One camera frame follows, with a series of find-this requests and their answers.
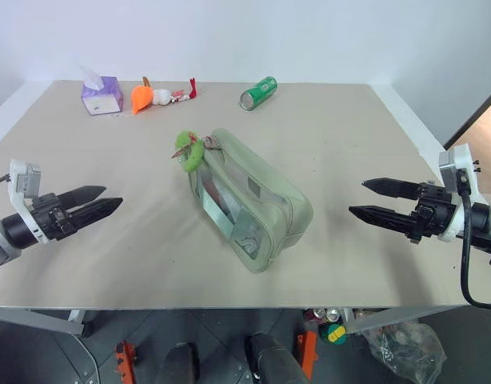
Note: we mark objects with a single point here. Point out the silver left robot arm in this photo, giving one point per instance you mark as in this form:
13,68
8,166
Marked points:
1,240

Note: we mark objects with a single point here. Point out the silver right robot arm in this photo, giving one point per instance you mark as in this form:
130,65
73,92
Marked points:
487,230

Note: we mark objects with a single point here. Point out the dark rounded shape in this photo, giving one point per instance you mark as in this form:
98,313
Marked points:
271,360

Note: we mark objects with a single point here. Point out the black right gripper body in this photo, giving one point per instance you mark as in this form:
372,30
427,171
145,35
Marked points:
431,212

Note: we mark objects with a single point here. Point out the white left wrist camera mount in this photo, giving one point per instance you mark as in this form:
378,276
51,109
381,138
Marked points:
25,188

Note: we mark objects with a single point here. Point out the grey table leg frame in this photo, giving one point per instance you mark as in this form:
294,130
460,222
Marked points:
397,318
37,320

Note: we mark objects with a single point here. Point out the orange plush carrot toy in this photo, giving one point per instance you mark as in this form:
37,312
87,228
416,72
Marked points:
140,98

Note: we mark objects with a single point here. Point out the white plush toy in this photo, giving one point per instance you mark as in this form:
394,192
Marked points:
161,97

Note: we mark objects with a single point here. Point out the red soda can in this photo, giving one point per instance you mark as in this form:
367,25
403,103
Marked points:
321,315

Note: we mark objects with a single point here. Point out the green and yellow round object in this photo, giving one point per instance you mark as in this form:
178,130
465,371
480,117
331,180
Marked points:
336,334

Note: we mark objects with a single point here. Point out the pale green toiletry bag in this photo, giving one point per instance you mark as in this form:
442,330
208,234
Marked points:
249,200

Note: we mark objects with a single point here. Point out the green soda can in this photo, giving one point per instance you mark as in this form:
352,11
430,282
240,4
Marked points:
258,93

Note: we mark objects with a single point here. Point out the orange clamp tool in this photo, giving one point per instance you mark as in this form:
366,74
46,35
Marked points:
307,352
125,362

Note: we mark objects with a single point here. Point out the red and white small toy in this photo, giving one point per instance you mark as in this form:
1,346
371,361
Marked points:
185,94

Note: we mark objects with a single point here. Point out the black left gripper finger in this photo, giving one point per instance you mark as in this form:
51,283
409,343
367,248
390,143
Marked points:
83,194
97,210

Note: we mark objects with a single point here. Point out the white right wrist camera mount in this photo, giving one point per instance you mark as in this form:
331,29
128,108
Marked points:
459,176

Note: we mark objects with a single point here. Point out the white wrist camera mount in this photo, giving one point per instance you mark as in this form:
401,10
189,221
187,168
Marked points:
25,188
459,176

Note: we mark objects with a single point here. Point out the purple tissue box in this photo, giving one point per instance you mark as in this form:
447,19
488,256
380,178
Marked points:
101,98

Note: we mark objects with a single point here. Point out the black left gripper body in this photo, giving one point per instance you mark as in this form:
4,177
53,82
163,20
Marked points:
53,218

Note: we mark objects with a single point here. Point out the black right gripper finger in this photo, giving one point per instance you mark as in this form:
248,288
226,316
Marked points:
389,187
381,218

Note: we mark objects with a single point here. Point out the clear plastic bag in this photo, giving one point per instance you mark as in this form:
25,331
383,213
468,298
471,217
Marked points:
405,350

